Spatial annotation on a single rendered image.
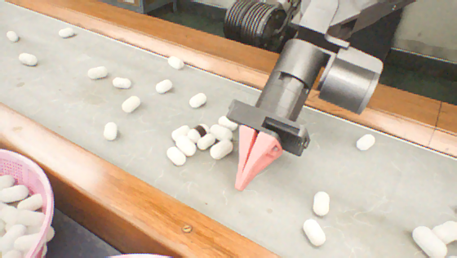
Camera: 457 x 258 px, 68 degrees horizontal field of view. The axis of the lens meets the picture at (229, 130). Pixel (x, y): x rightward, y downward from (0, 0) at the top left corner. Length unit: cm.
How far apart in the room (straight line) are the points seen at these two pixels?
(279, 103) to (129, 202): 21
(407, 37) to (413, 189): 210
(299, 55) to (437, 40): 215
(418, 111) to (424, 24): 192
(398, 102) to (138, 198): 45
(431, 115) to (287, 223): 32
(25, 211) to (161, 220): 17
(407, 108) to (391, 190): 18
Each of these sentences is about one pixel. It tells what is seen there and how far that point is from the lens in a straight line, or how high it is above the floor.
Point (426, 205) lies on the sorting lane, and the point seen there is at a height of 74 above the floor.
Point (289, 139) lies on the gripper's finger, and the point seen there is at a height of 80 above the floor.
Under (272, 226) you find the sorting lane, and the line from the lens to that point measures 42.
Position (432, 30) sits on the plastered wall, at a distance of 255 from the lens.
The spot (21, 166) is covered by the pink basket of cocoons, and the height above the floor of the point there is 76.
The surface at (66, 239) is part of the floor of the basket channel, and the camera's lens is 52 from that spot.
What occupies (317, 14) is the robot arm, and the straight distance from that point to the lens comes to 46.
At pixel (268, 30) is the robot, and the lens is 88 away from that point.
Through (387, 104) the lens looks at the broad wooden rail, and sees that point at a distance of 62.
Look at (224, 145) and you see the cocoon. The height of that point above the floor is 76.
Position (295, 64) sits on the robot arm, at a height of 88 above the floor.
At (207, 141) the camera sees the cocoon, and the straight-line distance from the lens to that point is 49.
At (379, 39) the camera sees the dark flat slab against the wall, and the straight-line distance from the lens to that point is 254.
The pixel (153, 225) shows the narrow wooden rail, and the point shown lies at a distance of 39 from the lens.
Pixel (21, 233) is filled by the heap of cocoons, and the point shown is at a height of 74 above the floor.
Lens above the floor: 108
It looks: 39 degrees down
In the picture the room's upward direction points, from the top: 3 degrees clockwise
